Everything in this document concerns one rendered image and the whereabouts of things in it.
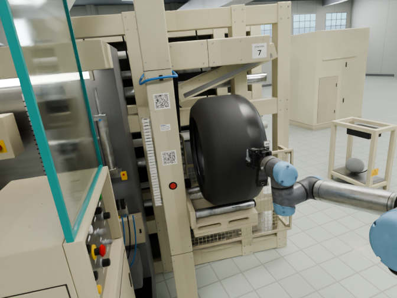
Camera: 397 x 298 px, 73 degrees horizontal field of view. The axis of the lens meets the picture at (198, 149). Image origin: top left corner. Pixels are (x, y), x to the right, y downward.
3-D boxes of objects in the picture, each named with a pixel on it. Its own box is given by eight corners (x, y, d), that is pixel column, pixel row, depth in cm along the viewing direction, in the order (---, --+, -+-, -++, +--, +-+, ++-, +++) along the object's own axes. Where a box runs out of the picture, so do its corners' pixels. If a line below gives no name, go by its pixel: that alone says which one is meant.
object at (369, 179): (367, 197, 311) (376, 130, 286) (327, 178, 365) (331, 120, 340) (389, 190, 322) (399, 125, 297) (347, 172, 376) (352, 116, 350)
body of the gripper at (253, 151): (263, 145, 113) (277, 150, 102) (264, 165, 115) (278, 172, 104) (246, 148, 112) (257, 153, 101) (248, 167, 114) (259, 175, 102)
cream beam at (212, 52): (169, 71, 150) (165, 42, 145) (165, 70, 174) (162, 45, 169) (270, 61, 160) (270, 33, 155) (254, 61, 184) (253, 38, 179)
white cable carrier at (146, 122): (155, 206, 146) (142, 120, 131) (155, 201, 151) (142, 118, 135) (163, 204, 147) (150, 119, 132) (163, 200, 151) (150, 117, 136)
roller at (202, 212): (193, 218, 146) (194, 219, 142) (192, 210, 147) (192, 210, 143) (254, 206, 152) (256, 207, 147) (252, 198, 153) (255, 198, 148)
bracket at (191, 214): (191, 229, 140) (189, 213, 137) (181, 194, 177) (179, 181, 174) (198, 227, 141) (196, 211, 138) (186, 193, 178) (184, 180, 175)
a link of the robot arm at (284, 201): (308, 210, 96) (305, 180, 93) (284, 220, 91) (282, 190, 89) (290, 203, 103) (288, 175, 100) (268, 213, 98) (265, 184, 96)
